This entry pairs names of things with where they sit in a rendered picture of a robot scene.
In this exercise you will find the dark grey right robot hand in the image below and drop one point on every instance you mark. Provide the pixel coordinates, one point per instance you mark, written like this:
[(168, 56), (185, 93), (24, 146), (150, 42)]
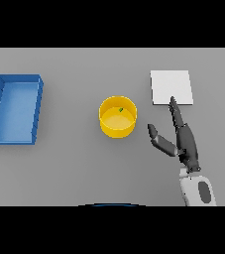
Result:
[(187, 142)]

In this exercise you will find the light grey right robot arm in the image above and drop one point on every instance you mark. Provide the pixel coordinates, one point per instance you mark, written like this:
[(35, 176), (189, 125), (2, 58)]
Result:
[(198, 190)]

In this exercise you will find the pale square measuring scale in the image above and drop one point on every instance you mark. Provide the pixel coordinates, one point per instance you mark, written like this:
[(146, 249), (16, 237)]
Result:
[(170, 86)]

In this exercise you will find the yellow round bowl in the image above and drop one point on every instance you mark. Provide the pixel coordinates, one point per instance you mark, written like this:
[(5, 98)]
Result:
[(117, 124)]

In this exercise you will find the small green nut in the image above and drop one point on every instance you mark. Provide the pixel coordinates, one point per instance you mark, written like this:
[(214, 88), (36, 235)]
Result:
[(120, 109)]

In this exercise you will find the blue rectangular tray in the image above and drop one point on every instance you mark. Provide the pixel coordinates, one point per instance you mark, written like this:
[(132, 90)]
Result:
[(16, 110)]

